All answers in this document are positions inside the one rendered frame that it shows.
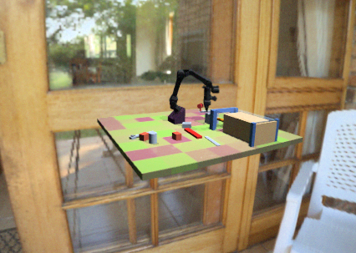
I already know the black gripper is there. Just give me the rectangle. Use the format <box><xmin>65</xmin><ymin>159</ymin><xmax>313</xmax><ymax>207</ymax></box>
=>
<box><xmin>203</xmin><ymin>94</ymin><xmax>211</xmax><ymax>112</ymax></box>

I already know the small orange block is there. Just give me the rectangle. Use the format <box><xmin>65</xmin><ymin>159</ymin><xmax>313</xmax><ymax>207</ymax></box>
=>
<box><xmin>139</xmin><ymin>132</ymin><xmax>149</xmax><ymax>141</ymax></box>
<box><xmin>172</xmin><ymin>132</ymin><xmax>181</xmax><ymax>140</ymax></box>

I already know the light blue cylinder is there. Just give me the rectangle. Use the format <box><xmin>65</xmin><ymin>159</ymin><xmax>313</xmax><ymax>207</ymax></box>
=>
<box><xmin>149</xmin><ymin>132</ymin><xmax>157</xmax><ymax>144</ymax></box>

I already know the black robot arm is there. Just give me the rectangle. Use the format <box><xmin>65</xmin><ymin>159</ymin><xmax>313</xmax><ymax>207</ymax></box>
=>
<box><xmin>170</xmin><ymin>69</ymin><xmax>220</xmax><ymax>113</ymax></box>

